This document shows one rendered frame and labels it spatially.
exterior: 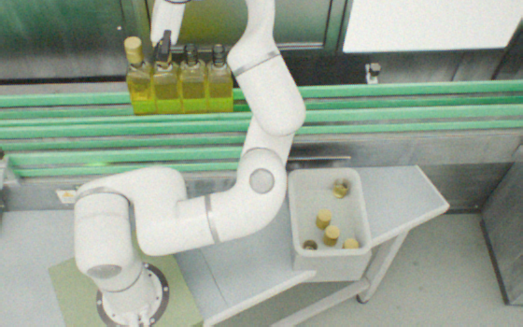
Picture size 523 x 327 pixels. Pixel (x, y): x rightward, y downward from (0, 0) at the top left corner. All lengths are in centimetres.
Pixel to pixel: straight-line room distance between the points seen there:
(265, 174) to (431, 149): 67
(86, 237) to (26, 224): 52
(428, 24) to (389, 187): 41
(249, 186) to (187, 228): 13
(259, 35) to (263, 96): 10
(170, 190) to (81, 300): 40
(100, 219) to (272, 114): 34
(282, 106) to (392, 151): 59
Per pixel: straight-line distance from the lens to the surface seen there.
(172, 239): 94
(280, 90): 91
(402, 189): 148
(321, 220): 132
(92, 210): 99
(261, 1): 98
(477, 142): 150
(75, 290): 129
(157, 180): 97
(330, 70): 150
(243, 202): 90
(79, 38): 142
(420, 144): 145
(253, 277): 132
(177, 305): 122
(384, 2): 132
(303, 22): 132
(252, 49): 91
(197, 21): 130
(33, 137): 138
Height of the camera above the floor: 198
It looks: 56 degrees down
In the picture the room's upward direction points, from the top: straight up
